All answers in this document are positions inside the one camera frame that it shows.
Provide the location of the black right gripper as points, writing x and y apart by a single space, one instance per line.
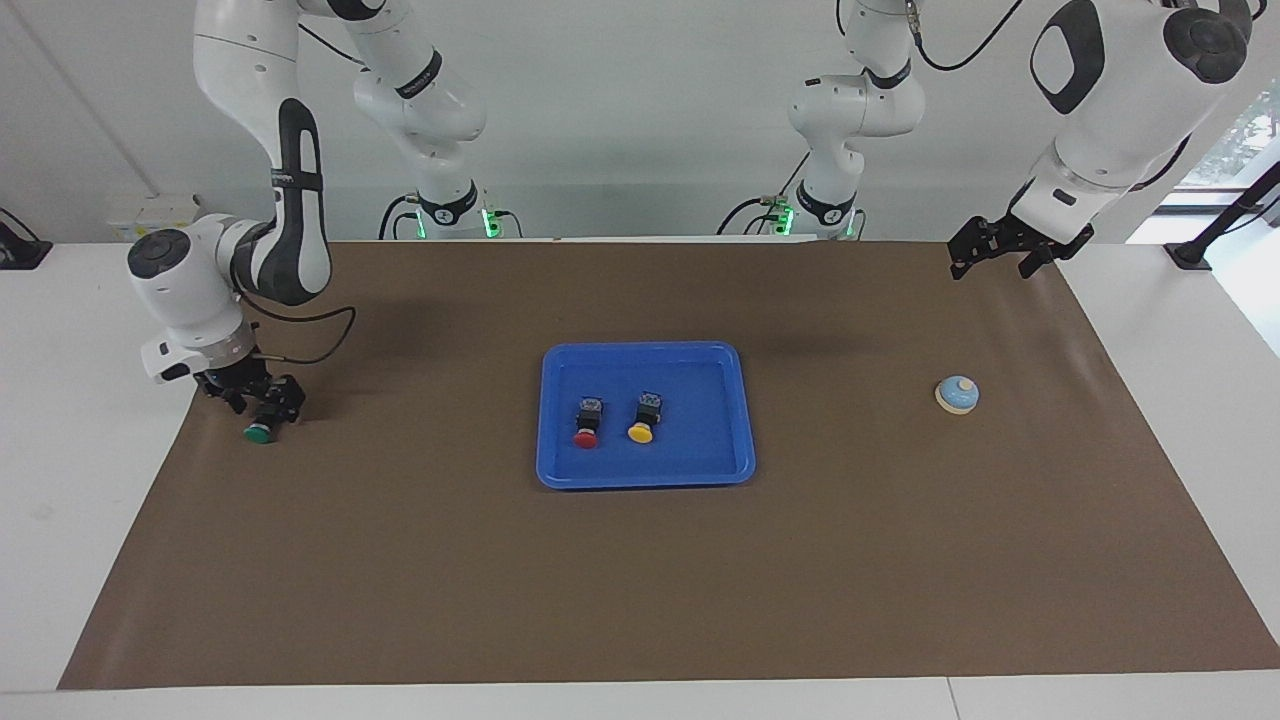
235 385

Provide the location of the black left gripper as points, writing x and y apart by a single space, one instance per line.
1015 238

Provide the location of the green push button switch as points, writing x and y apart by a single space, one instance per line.
258 434

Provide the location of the light blue call bell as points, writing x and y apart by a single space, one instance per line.
957 395

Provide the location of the red push button switch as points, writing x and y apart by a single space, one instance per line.
588 438

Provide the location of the yellow push button switch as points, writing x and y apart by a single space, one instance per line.
641 433

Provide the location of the blue plastic tray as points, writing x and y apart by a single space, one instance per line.
700 450

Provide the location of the white box with yellow labels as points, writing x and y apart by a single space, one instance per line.
150 210

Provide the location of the window with green foliage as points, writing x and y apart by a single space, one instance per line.
1240 140

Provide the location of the brown table mat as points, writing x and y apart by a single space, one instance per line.
640 580

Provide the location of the black table clamp mount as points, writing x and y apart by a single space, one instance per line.
20 255

